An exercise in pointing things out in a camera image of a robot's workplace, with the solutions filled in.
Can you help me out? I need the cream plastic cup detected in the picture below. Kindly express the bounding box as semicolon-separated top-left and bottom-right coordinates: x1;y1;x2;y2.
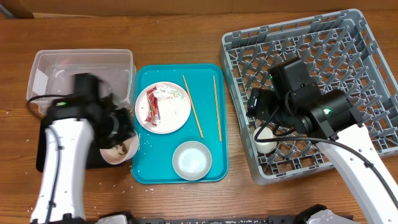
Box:
252;125;278;154

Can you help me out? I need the red snack wrapper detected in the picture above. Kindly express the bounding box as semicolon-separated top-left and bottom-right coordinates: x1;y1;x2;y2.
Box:
145;86;160;126

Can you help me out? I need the brown food scrap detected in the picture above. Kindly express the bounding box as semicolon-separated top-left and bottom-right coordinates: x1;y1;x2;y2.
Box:
120;144;129;155

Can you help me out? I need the pink bowl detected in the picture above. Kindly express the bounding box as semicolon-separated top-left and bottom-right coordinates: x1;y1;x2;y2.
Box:
100;132;139;165

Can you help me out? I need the white tissue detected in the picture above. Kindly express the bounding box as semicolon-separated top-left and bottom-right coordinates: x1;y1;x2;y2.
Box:
154;85;185;101

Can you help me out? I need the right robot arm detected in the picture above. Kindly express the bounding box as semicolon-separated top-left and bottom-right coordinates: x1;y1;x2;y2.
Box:
247;57;397;223

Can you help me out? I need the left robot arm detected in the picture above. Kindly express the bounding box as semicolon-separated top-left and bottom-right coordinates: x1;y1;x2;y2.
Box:
30;73;139;223

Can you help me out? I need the grey dishwasher rack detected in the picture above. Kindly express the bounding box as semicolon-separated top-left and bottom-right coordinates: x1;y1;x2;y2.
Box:
220;9;397;185

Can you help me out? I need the right wooden chopstick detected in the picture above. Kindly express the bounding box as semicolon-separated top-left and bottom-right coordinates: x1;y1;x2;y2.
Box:
213;76;222;142

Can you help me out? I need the wooden chopstick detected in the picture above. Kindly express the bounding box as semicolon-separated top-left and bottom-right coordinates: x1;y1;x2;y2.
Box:
182;75;204;139
213;76;222;142

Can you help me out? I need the left wooden chopstick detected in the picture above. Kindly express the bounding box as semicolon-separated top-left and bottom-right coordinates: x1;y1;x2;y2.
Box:
182;75;204;139

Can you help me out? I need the pink round plate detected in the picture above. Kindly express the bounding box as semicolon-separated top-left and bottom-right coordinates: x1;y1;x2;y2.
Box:
134;82;191;134

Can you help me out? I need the grey-white bowl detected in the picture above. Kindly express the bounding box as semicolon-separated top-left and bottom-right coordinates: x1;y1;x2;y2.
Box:
172;141;212;181

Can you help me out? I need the black tray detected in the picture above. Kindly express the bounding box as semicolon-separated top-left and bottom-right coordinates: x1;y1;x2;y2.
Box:
35;118;124;172

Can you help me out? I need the clear plastic bin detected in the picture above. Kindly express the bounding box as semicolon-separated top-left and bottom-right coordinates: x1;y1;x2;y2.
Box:
26;49;136;111

